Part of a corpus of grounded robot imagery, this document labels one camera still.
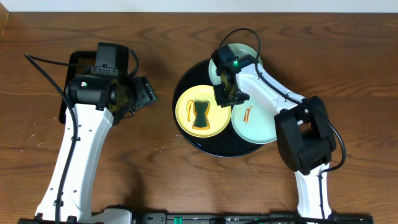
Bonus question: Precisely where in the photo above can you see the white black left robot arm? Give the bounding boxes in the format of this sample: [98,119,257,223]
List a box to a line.
[19,75,157,223]

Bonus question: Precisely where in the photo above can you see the lower mint green plate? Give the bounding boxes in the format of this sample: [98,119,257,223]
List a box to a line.
[231,99,277,144]

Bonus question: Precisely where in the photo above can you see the orange green sponge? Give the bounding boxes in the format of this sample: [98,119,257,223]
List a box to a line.
[193,101,210,130]

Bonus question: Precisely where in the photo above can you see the round black serving tray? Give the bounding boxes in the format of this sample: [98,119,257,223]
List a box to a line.
[172,59,263,157]

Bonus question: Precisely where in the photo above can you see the top mint green plate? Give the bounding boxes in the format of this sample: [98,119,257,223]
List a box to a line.
[208,44,261,93]

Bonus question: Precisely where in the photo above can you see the mint green plate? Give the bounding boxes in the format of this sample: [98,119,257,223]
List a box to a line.
[231,99,277,144]
[208,44,261,93]

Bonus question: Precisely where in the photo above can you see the yellow plate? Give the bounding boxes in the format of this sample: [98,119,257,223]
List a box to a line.
[175,85,231,138]

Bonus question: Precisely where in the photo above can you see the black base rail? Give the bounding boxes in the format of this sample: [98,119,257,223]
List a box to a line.
[132,212,374,224]

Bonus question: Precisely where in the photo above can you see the black rectangular water tray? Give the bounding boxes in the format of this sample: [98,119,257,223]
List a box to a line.
[58,51,96,124]

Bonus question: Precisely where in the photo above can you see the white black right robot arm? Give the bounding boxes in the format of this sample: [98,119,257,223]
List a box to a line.
[209,60,336,219]

